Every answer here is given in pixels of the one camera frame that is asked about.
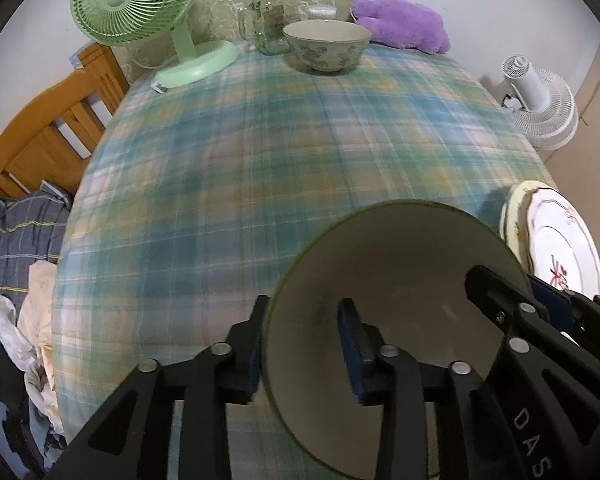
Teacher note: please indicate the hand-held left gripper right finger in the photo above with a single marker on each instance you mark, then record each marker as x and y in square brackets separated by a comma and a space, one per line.
[350, 345]

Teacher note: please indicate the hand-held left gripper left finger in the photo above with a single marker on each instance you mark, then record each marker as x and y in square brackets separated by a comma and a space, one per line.
[252, 375]

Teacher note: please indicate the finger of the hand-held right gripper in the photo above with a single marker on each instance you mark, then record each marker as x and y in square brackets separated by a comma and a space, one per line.
[505, 300]
[552, 300]

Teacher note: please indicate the white plate red pattern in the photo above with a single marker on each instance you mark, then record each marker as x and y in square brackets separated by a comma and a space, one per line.
[560, 245]

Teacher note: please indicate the scalloped yellow floral plate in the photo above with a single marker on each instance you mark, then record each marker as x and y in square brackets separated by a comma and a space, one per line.
[511, 225]

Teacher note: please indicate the large floral ceramic bowl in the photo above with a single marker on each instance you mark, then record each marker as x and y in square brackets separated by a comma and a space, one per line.
[405, 260]
[325, 55]

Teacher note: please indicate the white floor fan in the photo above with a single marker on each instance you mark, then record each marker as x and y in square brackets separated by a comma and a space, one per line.
[545, 115]

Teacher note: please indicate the plaid tablecloth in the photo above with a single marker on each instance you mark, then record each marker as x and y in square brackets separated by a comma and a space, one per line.
[230, 160]

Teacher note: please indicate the cream cloth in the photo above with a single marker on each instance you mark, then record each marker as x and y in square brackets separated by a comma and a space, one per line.
[37, 300]

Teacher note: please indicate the dark blue cloth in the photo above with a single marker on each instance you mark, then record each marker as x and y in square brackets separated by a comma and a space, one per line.
[20, 440]

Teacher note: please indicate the white cloth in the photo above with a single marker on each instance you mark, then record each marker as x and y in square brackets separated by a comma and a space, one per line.
[10, 330]

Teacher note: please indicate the purple plush toy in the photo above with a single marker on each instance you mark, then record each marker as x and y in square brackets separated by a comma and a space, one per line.
[405, 22]

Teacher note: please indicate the small clear glass jar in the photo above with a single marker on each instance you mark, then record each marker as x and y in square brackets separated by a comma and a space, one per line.
[321, 12]

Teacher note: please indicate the glass mason jar mug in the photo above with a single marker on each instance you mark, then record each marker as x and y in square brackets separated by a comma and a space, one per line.
[272, 20]

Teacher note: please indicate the green desk fan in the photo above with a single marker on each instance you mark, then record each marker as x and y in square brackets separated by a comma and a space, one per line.
[115, 0]

